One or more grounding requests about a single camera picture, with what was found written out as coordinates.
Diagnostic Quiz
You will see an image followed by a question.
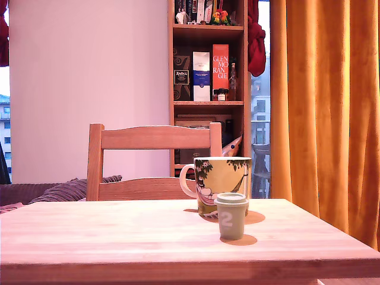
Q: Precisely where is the green coffee capsule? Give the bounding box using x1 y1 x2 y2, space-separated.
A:
213 192 249 241

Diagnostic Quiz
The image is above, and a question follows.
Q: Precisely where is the hammock print coffee mug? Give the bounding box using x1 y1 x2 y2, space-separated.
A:
179 156 252 222

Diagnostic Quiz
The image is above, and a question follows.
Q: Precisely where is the black box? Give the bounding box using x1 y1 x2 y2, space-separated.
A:
179 147 212 164

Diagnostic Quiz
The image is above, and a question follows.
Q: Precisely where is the wooden chair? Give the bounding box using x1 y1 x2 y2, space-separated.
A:
85 122 223 202

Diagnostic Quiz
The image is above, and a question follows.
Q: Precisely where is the orange white paper roll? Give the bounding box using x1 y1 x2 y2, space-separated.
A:
221 133 245 157

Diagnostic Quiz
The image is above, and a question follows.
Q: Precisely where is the dark whisky box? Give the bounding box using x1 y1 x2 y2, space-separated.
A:
173 47 191 102

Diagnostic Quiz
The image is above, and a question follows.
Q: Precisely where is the white and blue whisky box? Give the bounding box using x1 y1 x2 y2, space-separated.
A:
192 51 212 102

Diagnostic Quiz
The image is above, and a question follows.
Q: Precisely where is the clear glass bottle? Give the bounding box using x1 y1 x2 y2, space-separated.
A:
227 62 238 101

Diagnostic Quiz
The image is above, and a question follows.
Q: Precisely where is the grey outdoor chair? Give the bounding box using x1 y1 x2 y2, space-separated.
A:
251 142 271 199

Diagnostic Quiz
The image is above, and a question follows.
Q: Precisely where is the red Glenmorangie box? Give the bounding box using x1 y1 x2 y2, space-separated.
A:
212 44 230 90

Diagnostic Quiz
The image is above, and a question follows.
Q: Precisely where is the wooden bookshelf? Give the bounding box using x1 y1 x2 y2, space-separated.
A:
167 0 252 199

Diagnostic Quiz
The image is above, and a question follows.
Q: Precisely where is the knotted red curtain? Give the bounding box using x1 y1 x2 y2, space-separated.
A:
247 0 267 77

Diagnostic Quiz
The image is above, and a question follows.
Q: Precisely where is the white figurine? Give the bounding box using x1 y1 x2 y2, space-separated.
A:
175 7 191 24

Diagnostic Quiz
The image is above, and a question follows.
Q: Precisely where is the colourful parrot figurine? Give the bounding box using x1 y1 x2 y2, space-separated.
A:
209 8 233 26

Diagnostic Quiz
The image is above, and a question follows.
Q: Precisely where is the white book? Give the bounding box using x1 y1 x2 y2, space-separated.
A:
196 0 206 24

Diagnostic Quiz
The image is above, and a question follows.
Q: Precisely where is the orange curtain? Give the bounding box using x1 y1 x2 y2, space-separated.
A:
270 0 380 252

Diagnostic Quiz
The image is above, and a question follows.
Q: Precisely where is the dark purple sofa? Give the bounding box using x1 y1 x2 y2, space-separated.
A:
0 182 62 207

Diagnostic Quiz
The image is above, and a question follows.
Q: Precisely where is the black slanted stand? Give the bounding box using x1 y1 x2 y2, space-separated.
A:
0 142 11 184

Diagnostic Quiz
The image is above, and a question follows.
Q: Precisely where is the purple corduroy cushion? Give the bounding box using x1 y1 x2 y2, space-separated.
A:
28 175 123 205

